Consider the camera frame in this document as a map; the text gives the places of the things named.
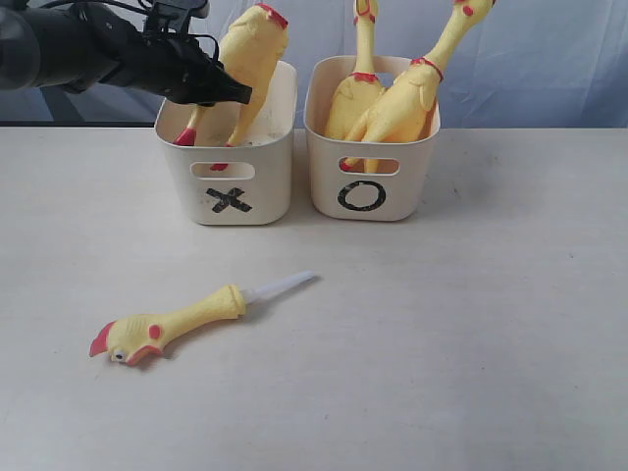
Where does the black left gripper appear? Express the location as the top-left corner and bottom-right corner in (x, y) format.
(115, 34), (253, 106)

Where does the headless rubber chicken body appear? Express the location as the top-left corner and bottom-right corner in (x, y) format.
(172, 2), (289, 172)

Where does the rubber chicken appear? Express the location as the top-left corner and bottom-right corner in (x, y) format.
(324, 0), (385, 140)
(345, 0), (495, 143)

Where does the detached chicken head with tube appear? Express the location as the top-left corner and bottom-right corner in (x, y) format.
(88, 271), (315, 366)

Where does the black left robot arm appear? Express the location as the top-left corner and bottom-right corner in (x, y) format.
(1, 1), (252, 107)

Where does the cream bin marked X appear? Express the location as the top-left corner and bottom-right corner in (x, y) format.
(154, 61), (297, 226)

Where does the cream bin marked O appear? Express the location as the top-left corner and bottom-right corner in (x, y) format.
(304, 55), (441, 222)

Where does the blue grey backdrop curtain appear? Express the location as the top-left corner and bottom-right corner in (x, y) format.
(1, 0), (627, 128)

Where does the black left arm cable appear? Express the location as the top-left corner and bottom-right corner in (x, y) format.
(28, 0), (222, 65)

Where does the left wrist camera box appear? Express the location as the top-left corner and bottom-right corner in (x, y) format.
(151, 0), (210, 21)

